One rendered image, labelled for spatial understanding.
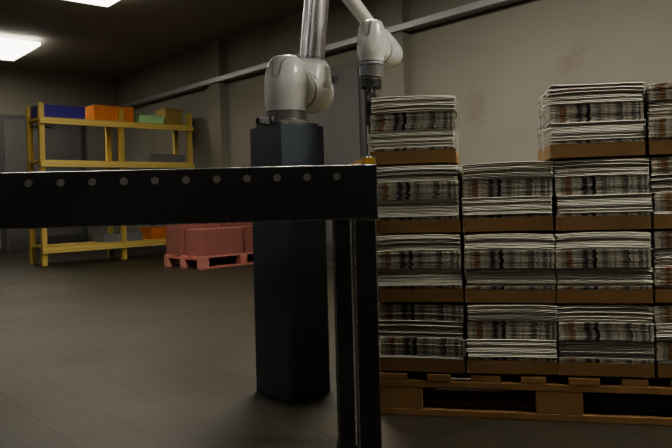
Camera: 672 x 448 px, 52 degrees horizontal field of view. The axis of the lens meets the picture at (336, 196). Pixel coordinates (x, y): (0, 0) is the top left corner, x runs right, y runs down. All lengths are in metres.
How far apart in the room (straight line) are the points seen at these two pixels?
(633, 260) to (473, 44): 4.32
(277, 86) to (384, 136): 0.48
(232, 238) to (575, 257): 5.86
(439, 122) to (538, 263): 0.56
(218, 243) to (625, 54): 4.50
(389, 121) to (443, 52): 4.32
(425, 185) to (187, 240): 5.74
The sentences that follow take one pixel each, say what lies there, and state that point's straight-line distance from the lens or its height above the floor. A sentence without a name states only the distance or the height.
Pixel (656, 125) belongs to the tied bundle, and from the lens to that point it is 2.37.
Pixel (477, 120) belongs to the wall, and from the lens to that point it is 6.32.
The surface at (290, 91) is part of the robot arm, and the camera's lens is 2.59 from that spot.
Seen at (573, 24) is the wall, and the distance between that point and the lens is 5.89.
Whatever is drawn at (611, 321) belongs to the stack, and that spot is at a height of 0.32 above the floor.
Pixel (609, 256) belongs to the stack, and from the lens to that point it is 2.34.
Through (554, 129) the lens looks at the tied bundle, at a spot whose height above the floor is 0.93.
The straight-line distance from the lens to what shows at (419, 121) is 2.34.
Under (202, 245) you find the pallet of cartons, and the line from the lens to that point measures 7.62.
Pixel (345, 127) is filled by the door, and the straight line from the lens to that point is 7.47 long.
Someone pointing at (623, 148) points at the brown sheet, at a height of 0.86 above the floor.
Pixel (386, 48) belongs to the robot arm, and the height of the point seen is 1.26.
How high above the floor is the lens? 0.73
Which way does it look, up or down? level
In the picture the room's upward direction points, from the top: 1 degrees counter-clockwise
